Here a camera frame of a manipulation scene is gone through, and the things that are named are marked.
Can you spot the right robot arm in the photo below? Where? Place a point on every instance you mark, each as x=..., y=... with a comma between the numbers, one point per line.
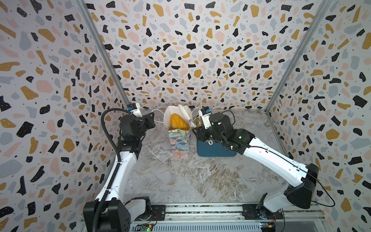
x=301, y=179

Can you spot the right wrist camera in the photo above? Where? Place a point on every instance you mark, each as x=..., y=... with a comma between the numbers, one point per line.
x=205, y=117

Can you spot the teal tray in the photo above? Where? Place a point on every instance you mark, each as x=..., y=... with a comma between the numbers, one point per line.
x=204, y=149

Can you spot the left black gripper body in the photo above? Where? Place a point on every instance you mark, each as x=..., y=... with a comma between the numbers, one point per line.
x=143, y=126

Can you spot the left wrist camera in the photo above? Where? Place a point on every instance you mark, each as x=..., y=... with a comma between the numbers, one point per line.
x=135, y=109

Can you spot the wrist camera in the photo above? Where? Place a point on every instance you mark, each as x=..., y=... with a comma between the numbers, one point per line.
x=205, y=117
x=135, y=109

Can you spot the large round bread loaf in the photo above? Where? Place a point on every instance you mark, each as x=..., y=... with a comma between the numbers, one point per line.
x=177, y=123

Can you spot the floral paper bag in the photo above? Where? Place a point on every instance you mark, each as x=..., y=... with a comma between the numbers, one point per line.
x=179, y=139

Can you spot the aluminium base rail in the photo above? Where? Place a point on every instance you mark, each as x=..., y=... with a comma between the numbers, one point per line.
x=229, y=217

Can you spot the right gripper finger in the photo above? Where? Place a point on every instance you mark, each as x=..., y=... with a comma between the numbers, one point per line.
x=200, y=110
x=186, y=116

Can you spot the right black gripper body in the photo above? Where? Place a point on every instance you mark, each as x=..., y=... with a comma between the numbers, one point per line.
x=202, y=133

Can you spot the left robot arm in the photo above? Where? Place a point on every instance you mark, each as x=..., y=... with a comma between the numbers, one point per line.
x=108, y=212

